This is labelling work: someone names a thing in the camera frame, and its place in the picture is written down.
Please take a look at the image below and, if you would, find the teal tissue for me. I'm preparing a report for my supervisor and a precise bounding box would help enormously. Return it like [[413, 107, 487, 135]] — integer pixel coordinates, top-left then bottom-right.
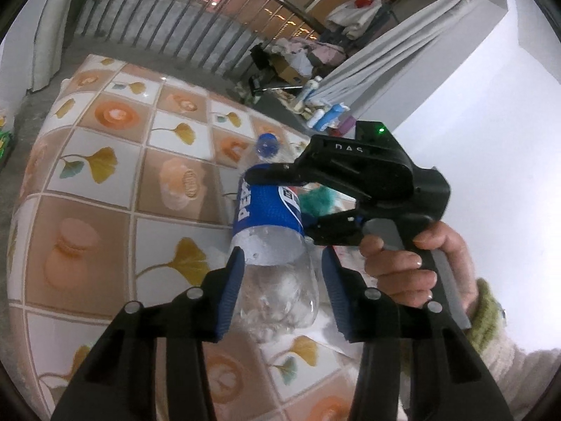
[[300, 186, 338, 218]]

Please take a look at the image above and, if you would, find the person's right hand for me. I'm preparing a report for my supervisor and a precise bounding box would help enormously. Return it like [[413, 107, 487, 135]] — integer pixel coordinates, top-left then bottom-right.
[[359, 221, 479, 313]]

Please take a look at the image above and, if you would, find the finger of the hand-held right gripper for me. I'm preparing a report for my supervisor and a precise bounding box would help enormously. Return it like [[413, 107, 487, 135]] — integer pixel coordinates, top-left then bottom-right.
[[302, 210, 364, 247], [243, 162, 307, 187]]

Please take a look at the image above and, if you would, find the person's right forearm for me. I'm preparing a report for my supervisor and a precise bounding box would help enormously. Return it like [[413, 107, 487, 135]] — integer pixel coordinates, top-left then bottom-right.
[[465, 278, 561, 421]]

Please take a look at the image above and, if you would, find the blue and white bottle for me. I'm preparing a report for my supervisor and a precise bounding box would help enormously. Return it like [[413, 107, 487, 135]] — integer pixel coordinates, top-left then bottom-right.
[[313, 103, 347, 131]]

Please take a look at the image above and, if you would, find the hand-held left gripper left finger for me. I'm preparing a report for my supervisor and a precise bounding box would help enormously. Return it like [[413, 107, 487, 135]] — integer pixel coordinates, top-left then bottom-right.
[[50, 246, 246, 421]]

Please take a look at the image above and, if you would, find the white curtain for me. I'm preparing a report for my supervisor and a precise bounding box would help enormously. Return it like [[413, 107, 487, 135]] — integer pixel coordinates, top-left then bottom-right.
[[26, 0, 88, 93]]

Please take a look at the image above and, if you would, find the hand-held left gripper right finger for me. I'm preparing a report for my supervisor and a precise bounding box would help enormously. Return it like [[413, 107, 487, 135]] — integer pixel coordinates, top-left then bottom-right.
[[321, 246, 513, 421]]

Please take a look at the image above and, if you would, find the metal railing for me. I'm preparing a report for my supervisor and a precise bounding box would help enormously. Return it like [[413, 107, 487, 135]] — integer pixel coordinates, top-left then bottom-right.
[[74, 0, 325, 80]]

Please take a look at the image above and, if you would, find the floral patterned tablecloth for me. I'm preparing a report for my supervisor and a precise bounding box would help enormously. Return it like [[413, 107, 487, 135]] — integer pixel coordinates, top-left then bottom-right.
[[6, 55, 364, 421]]

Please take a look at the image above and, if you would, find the white and red clothing bundle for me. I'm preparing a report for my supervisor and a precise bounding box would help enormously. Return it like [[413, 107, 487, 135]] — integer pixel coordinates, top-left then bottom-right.
[[326, 0, 382, 36]]

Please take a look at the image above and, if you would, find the pile of clothes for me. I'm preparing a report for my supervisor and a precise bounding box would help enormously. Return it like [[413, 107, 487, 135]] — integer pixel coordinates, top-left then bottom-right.
[[263, 35, 351, 80]]

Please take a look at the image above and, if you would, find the clear plastic bottle blue label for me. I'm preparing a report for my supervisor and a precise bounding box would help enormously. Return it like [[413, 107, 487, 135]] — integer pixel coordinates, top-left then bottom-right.
[[225, 132, 320, 343]]

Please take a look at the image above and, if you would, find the cardboard box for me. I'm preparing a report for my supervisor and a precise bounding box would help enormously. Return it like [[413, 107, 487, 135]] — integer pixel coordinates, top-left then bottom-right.
[[272, 55, 307, 84]]

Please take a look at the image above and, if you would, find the grey curtain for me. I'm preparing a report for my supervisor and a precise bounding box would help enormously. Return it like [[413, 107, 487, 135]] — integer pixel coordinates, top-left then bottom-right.
[[307, 0, 487, 110]]

